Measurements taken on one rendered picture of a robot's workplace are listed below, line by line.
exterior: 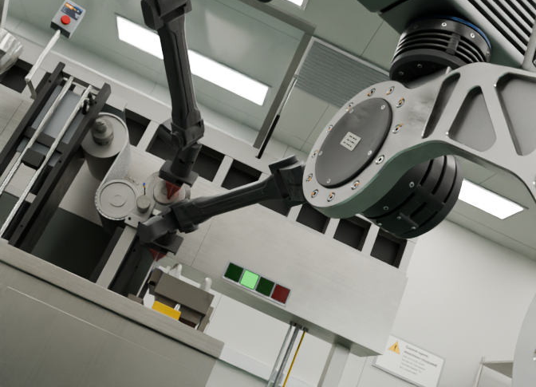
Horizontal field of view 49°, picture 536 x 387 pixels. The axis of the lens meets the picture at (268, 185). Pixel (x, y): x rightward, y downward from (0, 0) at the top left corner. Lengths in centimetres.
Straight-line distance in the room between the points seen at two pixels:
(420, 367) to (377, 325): 261
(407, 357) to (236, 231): 285
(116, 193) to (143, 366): 57
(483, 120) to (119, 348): 105
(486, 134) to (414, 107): 13
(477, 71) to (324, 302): 155
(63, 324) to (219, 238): 80
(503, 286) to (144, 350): 408
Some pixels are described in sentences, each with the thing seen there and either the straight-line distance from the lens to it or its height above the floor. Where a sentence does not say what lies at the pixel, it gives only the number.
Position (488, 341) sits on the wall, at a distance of 508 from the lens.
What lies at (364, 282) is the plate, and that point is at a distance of 221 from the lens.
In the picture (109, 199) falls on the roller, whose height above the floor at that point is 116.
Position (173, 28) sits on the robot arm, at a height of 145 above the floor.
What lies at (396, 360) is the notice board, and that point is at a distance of 472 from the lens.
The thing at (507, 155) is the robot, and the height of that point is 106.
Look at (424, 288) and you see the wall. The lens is 489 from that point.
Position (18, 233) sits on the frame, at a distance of 167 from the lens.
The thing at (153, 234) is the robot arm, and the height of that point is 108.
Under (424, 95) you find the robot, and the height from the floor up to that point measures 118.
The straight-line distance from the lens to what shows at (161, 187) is 178.
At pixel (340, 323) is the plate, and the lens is 216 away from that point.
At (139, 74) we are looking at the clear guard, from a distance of 230.
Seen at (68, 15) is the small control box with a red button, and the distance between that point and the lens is 209.
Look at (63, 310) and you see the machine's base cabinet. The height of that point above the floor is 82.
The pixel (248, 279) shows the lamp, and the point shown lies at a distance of 210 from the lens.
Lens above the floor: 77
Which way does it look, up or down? 20 degrees up
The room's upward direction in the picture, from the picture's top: 24 degrees clockwise
